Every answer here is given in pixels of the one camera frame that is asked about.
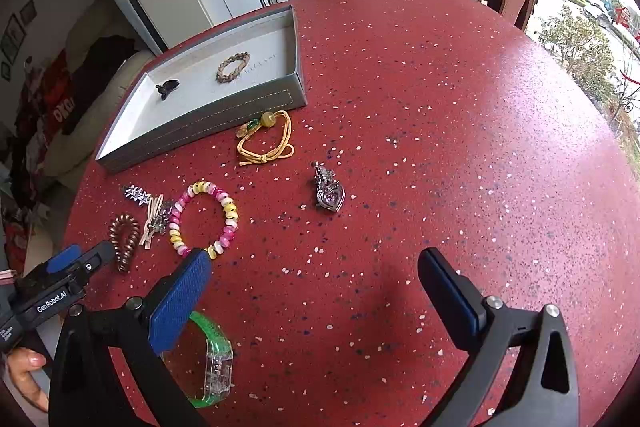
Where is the grey jewelry tray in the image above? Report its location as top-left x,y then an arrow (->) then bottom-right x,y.
95,5 -> 307,174

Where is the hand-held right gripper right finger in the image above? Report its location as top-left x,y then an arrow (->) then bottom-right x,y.
417,247 -> 583,427

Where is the yellow cord bead bracelet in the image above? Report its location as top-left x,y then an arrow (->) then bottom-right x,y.
236,109 -> 296,166

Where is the pink yellow bead bracelet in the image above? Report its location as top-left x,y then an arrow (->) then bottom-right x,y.
168,179 -> 240,260

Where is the silver butterfly hair clip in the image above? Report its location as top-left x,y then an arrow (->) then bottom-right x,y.
153,202 -> 176,234

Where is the dark clothing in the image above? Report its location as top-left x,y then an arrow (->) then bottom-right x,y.
60,34 -> 142,135

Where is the braided beige bracelet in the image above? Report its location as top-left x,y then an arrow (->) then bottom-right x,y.
216,52 -> 251,84

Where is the person's left hand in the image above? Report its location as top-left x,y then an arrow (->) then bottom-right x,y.
5,347 -> 51,414

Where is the beige bunny hair clip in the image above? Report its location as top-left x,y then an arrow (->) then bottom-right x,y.
140,193 -> 165,251

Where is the silver star hair clip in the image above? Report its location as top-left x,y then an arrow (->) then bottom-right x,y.
122,184 -> 153,208

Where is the red printed cloth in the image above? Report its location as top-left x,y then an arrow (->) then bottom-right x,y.
14,49 -> 72,150

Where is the brown spiral hair tie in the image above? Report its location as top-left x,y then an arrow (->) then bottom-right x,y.
108,213 -> 141,273

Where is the green translucent wristband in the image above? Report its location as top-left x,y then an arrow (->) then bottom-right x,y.
162,311 -> 235,409

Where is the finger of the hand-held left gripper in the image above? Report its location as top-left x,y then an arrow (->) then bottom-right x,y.
74,240 -> 117,276
42,244 -> 83,279

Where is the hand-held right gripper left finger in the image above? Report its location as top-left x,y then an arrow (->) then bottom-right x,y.
48,248 -> 213,427

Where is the cream sofa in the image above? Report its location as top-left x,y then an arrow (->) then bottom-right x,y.
47,49 -> 157,212

